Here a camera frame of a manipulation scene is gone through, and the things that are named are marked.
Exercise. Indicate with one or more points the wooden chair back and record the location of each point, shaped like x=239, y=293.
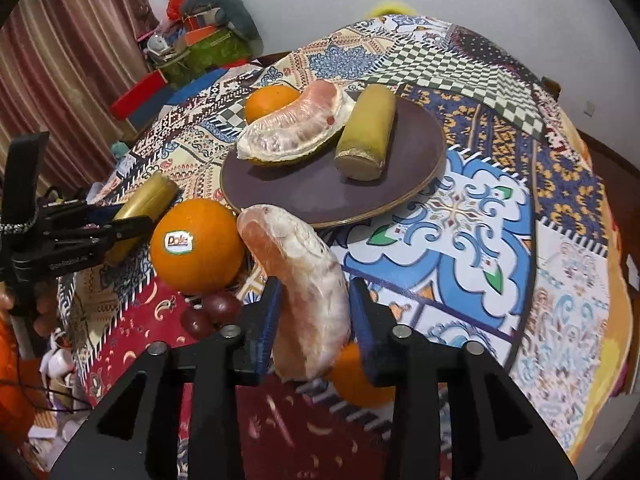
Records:
x=267, y=58
x=551, y=87

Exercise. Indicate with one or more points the peeled pomelo segment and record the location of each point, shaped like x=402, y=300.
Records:
x=305, y=300
x=295, y=130

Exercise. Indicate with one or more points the patchwork tablecloth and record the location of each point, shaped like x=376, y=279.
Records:
x=475, y=240

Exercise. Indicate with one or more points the person's left hand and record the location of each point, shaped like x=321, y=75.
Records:
x=45, y=310

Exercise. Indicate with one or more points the red plastic bag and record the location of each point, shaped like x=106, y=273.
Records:
x=176, y=6

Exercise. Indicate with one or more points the long sugarcane piece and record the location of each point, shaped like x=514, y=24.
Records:
x=150, y=195

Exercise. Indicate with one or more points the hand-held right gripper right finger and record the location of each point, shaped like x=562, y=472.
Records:
x=362, y=320

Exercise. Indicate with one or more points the green storage box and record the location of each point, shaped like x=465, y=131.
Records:
x=220, y=47

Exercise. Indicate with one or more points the striped brown curtain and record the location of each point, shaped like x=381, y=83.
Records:
x=65, y=60

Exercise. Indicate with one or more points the purple plate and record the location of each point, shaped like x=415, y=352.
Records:
x=400, y=170

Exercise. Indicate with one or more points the short sugarcane piece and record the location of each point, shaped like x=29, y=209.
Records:
x=365, y=130

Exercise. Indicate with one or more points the teal toy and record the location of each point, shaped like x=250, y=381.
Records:
x=119, y=149

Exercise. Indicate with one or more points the orange cloth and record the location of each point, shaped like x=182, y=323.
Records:
x=12, y=385

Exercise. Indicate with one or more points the yellow foam tube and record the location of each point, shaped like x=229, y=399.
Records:
x=387, y=9

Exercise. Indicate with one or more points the red box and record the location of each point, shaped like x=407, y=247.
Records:
x=140, y=97

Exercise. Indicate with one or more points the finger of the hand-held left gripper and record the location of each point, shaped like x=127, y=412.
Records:
x=100, y=211
x=127, y=230

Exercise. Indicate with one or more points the white wall outlet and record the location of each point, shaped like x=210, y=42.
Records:
x=590, y=107

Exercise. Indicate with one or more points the small tangerine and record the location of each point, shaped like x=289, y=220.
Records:
x=350, y=385

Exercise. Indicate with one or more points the orange box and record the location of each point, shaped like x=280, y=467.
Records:
x=200, y=32

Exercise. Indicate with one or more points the dark red fruit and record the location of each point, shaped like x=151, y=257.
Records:
x=222, y=306
x=196, y=321

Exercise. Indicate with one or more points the plain large orange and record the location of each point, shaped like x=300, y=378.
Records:
x=267, y=102

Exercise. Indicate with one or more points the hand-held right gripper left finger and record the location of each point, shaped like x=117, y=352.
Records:
x=270, y=310

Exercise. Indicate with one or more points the orange with sticker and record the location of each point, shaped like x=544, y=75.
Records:
x=210, y=260

